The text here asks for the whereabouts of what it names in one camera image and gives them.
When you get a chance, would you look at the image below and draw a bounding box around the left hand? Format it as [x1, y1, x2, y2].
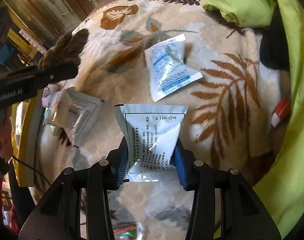
[0, 106, 13, 162]

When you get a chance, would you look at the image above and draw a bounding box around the red white small box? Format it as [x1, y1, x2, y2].
[270, 96, 291, 128]

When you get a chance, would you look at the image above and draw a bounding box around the silver foil packet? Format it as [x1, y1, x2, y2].
[64, 87, 104, 147]

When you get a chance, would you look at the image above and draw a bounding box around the red white packet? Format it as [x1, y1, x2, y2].
[42, 84, 68, 128]

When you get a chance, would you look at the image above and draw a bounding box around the leaf patterned beige blanket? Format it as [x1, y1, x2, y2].
[33, 0, 292, 240]

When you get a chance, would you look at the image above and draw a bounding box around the bag of coloured sticks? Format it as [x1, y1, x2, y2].
[113, 223, 144, 240]

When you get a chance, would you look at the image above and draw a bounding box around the white blue desiccant packet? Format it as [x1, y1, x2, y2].
[144, 34, 203, 102]

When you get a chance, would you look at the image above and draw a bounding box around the lime green cloth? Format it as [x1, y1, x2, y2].
[191, 0, 304, 238]

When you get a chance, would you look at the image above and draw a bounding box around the brown furry plush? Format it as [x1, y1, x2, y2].
[38, 29, 89, 70]

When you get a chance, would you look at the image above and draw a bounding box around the white black-text packet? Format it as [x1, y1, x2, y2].
[114, 104, 188, 183]

